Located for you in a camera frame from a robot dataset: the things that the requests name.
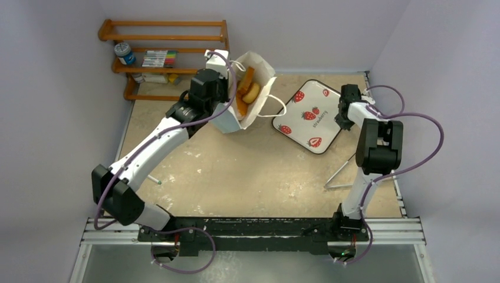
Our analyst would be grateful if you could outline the white blue paper bag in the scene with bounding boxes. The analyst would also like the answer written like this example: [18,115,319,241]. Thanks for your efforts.
[210,51,288,134]

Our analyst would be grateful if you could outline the strawberry pattern tray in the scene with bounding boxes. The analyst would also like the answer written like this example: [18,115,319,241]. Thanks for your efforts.
[272,79,341,154]

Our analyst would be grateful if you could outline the metal tongs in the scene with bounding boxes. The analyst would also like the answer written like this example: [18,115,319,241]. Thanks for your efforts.
[323,154,359,192]

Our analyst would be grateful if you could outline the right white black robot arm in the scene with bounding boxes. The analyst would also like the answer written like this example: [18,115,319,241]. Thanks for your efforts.
[331,84,404,240]

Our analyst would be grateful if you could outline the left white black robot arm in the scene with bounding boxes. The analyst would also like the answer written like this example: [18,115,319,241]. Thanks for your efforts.
[91,67,233,241]

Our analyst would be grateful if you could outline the fake toast slice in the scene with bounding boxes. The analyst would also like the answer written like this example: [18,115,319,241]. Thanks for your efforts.
[236,67,255,96]

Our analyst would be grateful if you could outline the fake round bread bun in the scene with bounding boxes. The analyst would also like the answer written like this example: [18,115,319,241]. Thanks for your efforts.
[242,82,261,104]

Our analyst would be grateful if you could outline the yellow small block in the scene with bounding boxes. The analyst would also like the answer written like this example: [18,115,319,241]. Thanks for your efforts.
[167,74,182,85]

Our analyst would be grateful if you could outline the small white box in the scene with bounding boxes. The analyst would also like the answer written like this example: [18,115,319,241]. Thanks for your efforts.
[142,73,168,84]

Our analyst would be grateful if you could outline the coloured marker pen box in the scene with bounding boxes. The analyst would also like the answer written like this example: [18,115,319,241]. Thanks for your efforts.
[142,50,177,68]

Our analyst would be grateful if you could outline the white green tipped pen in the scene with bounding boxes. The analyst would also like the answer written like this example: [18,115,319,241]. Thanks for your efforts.
[147,175,162,185]

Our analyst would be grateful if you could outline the wooden shelf rack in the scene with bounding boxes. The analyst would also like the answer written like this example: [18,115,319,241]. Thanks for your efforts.
[98,19,229,101]

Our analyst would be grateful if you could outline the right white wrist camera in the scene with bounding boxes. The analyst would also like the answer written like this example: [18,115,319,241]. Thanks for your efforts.
[361,89,376,105]

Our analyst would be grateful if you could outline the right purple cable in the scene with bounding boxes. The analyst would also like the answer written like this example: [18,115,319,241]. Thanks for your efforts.
[357,85,445,208]

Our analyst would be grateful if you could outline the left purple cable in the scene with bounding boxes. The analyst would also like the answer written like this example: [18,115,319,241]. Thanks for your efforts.
[93,51,238,231]

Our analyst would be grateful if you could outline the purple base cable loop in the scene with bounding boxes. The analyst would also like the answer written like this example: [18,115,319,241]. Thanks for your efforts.
[150,225,217,274]

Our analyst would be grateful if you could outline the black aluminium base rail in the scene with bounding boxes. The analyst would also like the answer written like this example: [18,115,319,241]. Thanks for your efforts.
[80,216,426,259]

